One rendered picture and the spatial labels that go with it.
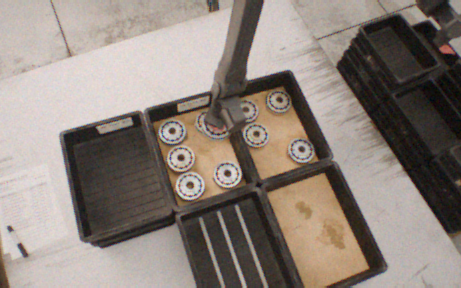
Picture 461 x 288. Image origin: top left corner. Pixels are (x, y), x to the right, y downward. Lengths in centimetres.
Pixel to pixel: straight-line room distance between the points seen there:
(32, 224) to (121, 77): 71
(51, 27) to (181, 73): 147
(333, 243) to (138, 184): 73
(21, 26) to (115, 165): 184
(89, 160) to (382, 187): 119
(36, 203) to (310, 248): 104
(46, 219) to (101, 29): 165
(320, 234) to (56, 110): 119
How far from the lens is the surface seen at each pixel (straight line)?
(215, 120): 104
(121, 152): 135
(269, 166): 133
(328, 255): 132
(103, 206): 131
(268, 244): 127
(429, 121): 230
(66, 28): 286
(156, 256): 138
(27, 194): 155
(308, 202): 133
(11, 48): 289
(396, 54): 230
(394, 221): 160
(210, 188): 128
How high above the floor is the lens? 207
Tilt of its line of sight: 67 degrees down
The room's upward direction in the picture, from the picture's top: 11 degrees clockwise
